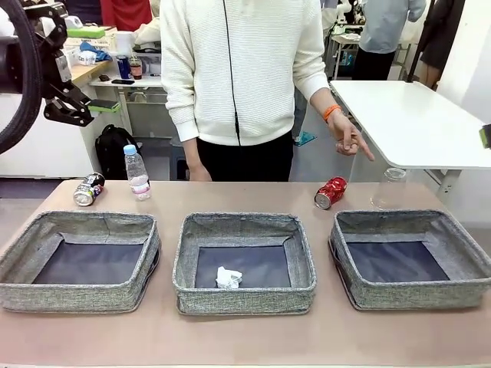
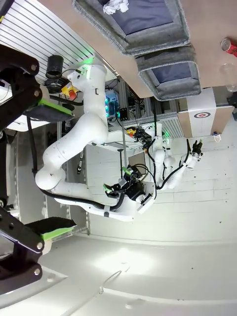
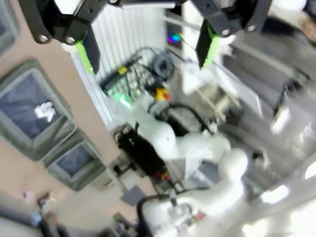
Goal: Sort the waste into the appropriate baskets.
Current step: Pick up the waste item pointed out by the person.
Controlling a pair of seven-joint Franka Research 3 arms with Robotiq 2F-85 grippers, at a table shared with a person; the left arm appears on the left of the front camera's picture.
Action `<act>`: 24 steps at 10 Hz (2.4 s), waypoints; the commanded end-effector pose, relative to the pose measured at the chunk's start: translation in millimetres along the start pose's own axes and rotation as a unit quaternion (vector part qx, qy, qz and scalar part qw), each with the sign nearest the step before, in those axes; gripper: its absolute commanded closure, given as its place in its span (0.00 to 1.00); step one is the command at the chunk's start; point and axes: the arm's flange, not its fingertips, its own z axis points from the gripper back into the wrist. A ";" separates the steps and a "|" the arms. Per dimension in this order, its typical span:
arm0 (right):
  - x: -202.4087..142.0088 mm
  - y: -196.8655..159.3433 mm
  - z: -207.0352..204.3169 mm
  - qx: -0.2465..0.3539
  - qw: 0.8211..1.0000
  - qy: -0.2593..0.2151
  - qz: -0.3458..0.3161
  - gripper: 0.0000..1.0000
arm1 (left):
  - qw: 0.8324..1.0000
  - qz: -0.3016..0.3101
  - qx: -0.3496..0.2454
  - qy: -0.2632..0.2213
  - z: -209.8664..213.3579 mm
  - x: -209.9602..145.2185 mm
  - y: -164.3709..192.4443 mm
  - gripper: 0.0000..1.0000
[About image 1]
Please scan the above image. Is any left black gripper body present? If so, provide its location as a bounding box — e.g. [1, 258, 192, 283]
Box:
[0, 22, 74, 100]

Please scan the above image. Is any black crushed soda can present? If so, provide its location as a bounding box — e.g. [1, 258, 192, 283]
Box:
[72, 172, 107, 207]

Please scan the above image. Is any clear plastic water bottle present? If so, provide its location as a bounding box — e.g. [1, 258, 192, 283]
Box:
[123, 144, 152, 202]

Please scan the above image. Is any clear plastic cup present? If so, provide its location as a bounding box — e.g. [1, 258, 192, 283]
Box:
[370, 167, 407, 211]

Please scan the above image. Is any red crushed soda can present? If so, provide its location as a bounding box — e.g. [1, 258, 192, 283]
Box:
[314, 176, 349, 211]

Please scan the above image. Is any white paper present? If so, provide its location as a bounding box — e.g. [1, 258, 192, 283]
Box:
[215, 266, 243, 289]

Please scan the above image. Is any person's right forearm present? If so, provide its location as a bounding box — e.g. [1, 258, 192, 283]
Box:
[168, 84, 204, 156]

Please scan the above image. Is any person's left forearm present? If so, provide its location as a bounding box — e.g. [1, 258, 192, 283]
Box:
[308, 86, 341, 118]

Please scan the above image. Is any person's left hand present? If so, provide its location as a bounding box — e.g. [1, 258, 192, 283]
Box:
[329, 110, 376, 162]

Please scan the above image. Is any person's right hand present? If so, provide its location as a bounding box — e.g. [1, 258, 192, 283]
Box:
[186, 151, 213, 182]

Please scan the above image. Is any blue cloth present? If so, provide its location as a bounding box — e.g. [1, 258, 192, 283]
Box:
[79, 41, 114, 62]

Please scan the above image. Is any printed wooden box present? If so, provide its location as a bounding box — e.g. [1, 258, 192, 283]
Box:
[78, 25, 118, 51]

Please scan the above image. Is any black backpack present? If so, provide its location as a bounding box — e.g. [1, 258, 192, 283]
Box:
[94, 123, 143, 180]

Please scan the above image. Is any blue drink can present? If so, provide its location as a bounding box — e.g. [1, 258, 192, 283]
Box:
[117, 54, 132, 80]

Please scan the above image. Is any person in red top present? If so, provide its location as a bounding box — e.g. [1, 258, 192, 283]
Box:
[98, 0, 153, 32]

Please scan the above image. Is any white cylindrical container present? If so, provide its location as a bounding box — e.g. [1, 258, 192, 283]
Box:
[114, 31, 135, 54]

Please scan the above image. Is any white shelf desk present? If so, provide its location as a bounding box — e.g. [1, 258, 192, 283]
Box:
[88, 74, 168, 139]

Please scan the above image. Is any white garment pile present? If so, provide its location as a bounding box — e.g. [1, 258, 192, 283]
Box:
[133, 17, 163, 53]

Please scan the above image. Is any hanging dark coat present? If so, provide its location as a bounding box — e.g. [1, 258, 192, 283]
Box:
[417, 0, 467, 84]

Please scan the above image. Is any grey plastic stool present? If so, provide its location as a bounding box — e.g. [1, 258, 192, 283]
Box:
[169, 136, 193, 181]

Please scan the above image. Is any person in light blue shirt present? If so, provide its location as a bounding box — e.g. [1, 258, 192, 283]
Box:
[352, 0, 427, 81]

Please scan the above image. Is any orange wrist watch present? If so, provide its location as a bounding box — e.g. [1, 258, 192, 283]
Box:
[323, 103, 342, 123]

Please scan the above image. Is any grey fabric basket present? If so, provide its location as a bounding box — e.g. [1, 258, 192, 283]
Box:
[0, 209, 161, 314]
[328, 209, 491, 311]
[172, 212, 318, 316]

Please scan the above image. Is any teal floor object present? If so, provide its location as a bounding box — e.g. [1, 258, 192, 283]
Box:
[294, 130, 318, 147]

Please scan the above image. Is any person in white sweater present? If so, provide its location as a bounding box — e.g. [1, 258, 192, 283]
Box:
[160, 0, 331, 182]

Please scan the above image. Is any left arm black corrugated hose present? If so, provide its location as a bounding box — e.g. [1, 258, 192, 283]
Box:
[0, 0, 43, 155]

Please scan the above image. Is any black cord on sweater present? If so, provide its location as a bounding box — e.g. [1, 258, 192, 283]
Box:
[222, 0, 242, 146]

